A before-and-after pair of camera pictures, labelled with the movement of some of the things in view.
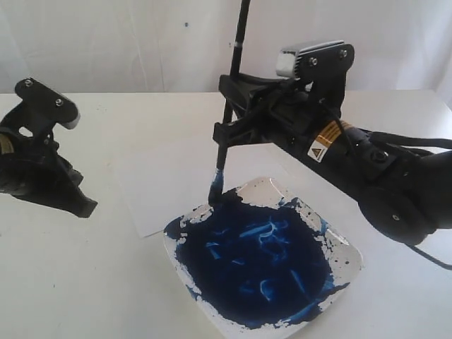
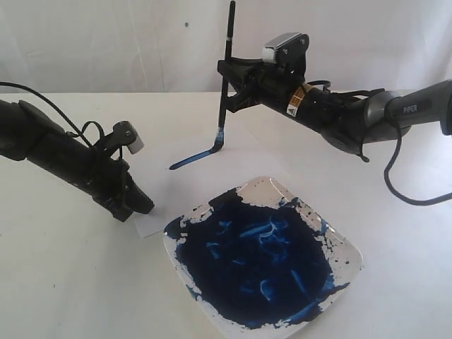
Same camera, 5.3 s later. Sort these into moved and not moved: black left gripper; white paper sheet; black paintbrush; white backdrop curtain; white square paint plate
Moved: black paintbrush; black left gripper
Not moved: white square paint plate; white backdrop curtain; white paper sheet
